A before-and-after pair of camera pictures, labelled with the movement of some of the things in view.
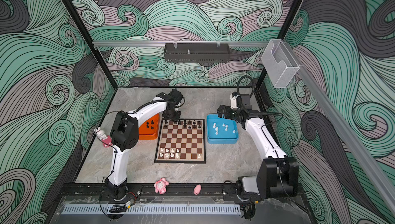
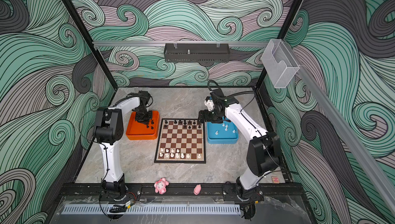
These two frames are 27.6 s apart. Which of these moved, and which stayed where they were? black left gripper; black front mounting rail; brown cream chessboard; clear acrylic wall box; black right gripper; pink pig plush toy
Moved: black left gripper; black right gripper
Stayed: brown cream chessboard; pink pig plush toy; black front mounting rail; clear acrylic wall box
